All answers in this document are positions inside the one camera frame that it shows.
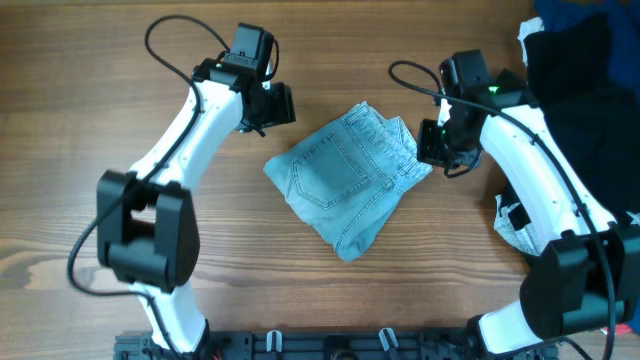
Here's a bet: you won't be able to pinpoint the grey patterned garment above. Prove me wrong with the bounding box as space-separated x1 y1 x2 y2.
494 194 544 256

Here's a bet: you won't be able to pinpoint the white cloth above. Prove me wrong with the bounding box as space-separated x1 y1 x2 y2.
517 17 544 48

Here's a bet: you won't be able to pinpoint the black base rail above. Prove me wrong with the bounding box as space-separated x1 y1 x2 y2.
112 327 558 360

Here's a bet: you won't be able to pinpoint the dark blue garment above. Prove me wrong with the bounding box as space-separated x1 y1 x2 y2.
534 0 639 99

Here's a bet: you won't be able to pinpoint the light blue denim shorts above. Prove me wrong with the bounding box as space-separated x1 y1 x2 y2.
264 102 432 262

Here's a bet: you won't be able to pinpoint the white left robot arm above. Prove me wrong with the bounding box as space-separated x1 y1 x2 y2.
96 59 295 359

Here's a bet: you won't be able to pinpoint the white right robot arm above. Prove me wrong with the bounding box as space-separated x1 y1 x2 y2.
418 86 639 359

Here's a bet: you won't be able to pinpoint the black garment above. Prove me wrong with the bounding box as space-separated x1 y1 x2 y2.
523 15 639 225

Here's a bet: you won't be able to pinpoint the red white garment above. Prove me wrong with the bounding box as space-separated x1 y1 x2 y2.
600 324 634 335

